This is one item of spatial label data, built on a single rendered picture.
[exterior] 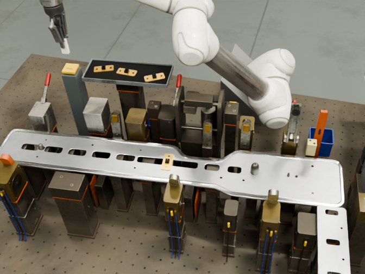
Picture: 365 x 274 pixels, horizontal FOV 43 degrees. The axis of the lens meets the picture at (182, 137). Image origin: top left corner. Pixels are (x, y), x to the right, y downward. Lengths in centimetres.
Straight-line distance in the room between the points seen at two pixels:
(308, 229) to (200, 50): 74
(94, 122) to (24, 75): 105
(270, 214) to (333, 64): 255
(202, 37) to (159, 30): 265
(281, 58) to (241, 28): 215
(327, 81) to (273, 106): 176
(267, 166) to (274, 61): 61
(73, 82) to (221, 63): 66
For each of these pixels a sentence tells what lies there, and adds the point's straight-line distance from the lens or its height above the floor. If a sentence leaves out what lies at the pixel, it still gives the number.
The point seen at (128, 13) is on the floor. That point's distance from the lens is 467.
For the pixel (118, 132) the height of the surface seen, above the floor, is 101.
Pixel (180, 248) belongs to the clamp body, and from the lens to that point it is 192.
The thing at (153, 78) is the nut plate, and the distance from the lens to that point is 195.
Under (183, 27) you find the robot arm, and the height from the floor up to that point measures 143.
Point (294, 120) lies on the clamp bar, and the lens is 181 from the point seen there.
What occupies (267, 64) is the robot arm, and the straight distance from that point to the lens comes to 226.
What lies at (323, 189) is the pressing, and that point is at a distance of 179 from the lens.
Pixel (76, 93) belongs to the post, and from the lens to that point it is 214.
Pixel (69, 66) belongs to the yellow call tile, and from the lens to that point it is 211.
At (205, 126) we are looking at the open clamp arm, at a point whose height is 109.
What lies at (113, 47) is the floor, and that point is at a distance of 423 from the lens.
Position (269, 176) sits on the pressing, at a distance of 179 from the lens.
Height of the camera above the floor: 238
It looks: 46 degrees down
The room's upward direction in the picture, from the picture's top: 4 degrees counter-clockwise
